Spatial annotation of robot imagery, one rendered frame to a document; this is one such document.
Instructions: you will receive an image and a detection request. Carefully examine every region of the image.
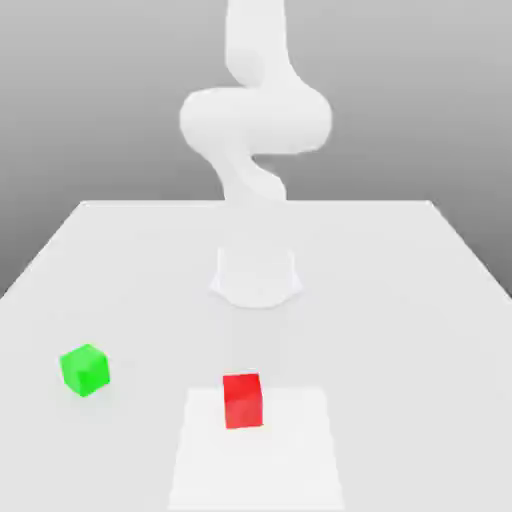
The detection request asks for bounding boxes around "small red cube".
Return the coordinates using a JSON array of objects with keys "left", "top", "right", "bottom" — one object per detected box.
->
[{"left": 222, "top": 372, "right": 265, "bottom": 430}]

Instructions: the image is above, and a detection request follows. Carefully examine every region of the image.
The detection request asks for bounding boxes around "small green cube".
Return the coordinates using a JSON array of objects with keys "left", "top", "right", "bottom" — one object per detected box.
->
[{"left": 58, "top": 342, "right": 111, "bottom": 398}]

